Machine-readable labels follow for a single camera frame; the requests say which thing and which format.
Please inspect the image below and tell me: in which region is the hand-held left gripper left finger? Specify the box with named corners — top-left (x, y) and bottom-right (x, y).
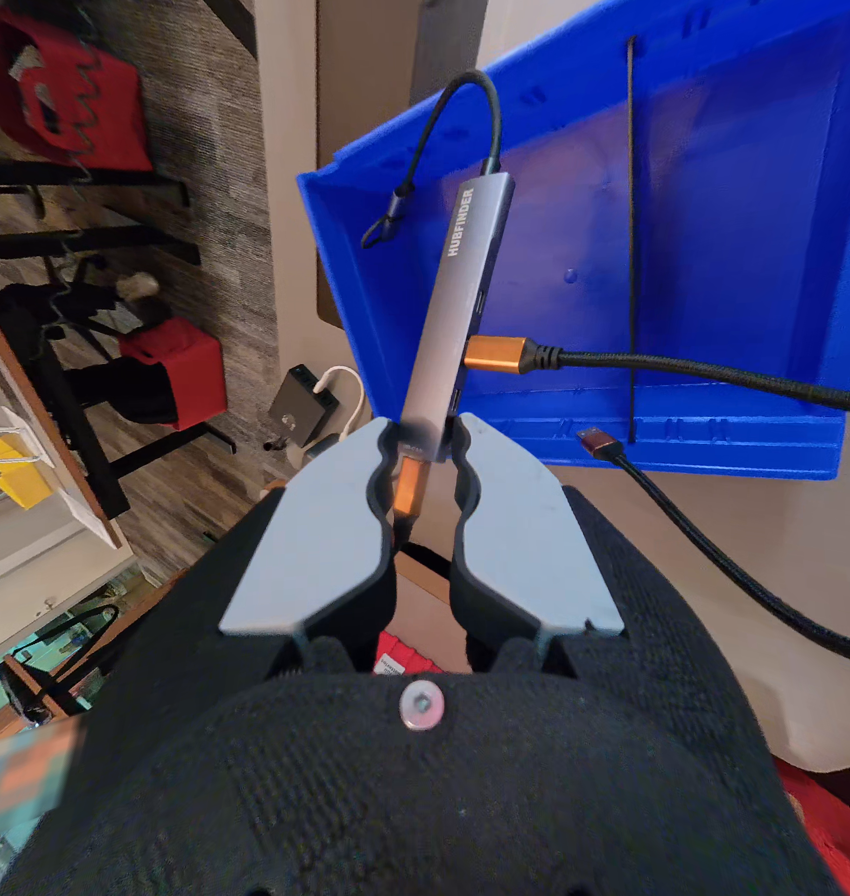
top-left (218, 416), bottom-right (398, 648)

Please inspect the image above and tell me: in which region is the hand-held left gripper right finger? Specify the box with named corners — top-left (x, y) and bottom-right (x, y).
top-left (450, 412), bottom-right (626, 651)

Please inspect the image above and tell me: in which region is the short black braided usb cable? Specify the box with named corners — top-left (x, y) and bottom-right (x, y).
top-left (391, 456), bottom-right (426, 543)

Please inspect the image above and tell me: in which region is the long black braided usb cable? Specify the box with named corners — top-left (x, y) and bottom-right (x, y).
top-left (463, 336), bottom-right (850, 666)

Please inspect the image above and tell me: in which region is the grey usb hub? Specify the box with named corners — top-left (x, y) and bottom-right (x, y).
top-left (399, 171), bottom-right (517, 464)

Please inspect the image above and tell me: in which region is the blue plastic bin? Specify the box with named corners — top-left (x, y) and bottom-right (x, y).
top-left (296, 0), bottom-right (850, 482)

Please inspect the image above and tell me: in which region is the black hub cable with cap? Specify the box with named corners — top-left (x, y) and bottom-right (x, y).
top-left (360, 69), bottom-right (503, 251)

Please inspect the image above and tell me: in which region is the cardboard box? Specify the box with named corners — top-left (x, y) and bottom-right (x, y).
top-left (390, 546), bottom-right (471, 673)

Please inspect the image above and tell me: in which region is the black power adapter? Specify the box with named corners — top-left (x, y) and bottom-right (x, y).
top-left (267, 364), bottom-right (342, 450)

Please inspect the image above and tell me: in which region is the red plastic bin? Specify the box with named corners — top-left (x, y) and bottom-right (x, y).
top-left (372, 632), bottom-right (441, 676)
top-left (0, 6), bottom-right (153, 174)
top-left (119, 317), bottom-right (228, 431)
top-left (775, 759), bottom-right (850, 896)

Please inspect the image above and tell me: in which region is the wooden table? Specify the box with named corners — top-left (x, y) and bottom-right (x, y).
top-left (0, 290), bottom-right (135, 561)

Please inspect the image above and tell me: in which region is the yellow plastic bin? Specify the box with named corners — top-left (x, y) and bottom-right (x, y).
top-left (0, 435), bottom-right (53, 511)

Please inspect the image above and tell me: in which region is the black bin divider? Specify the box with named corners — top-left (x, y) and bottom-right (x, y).
top-left (626, 36), bottom-right (639, 445)

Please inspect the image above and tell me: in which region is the white cable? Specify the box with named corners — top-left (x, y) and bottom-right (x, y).
top-left (311, 364), bottom-right (367, 456)

